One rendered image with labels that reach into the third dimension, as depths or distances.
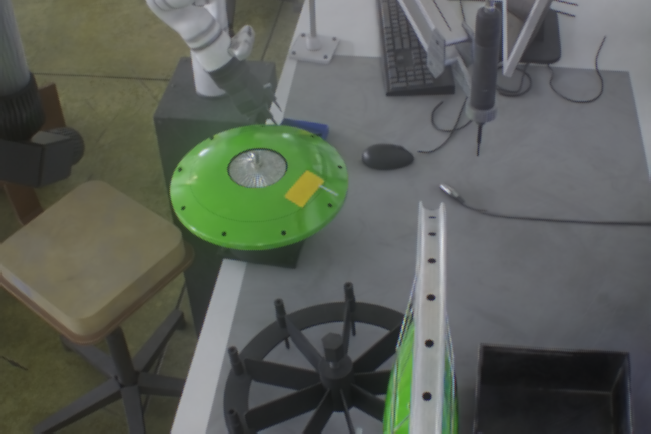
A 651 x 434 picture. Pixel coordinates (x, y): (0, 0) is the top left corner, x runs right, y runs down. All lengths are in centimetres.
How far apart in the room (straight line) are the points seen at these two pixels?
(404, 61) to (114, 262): 80
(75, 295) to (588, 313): 112
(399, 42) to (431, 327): 153
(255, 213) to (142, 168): 183
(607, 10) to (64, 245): 145
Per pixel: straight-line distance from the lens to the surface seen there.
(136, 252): 223
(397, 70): 216
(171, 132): 224
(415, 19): 161
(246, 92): 184
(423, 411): 73
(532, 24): 204
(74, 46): 412
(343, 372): 141
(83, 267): 223
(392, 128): 203
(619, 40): 238
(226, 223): 161
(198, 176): 169
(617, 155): 202
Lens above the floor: 219
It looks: 41 degrees down
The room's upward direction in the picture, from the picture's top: 3 degrees counter-clockwise
